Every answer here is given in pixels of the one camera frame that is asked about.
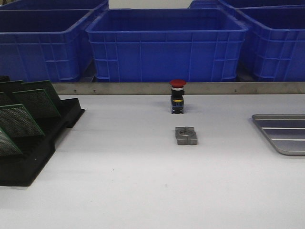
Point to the metal table edge rail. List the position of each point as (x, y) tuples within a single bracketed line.
[(189, 88)]

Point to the green perforated circuit board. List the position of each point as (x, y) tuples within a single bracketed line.
[(7, 146)]

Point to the center blue plastic bin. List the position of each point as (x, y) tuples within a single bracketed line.
[(139, 46)]

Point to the grey metal clamp block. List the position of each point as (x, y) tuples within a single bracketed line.
[(186, 135)]

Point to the blue plastic bin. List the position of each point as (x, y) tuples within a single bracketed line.
[(37, 45), (139, 46), (274, 46)]

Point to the red emergency stop button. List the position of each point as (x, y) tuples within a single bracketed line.
[(177, 93)]

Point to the silver metal tray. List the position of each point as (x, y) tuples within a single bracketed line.
[(285, 132)]

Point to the left blue plastic bin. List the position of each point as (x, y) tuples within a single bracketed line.
[(37, 45)]

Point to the black slotted board rack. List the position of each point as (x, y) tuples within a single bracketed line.
[(37, 150)]

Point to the far right blue bin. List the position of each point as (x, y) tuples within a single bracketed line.
[(200, 4)]

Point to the right blue plastic bin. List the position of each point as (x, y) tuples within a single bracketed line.
[(274, 46)]

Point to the far left blue bin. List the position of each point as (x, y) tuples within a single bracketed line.
[(55, 5)]

